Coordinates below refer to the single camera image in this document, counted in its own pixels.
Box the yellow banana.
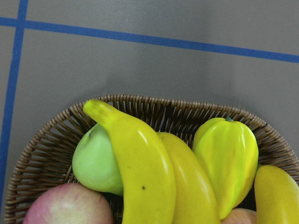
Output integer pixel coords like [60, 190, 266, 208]
[157, 132, 221, 224]
[83, 99, 176, 224]

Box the yellow banana in basket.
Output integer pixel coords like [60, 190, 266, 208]
[157, 132, 221, 224]

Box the green apple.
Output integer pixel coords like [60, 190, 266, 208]
[72, 124, 123, 196]

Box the yellow starfruit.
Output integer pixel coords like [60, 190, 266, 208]
[192, 118, 259, 219]

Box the pink red apple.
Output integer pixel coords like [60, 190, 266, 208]
[23, 183, 114, 224]

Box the pink peach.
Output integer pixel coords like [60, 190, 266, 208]
[221, 208, 257, 224]

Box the yellow fruit right edge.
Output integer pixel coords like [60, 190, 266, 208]
[254, 165, 299, 224]

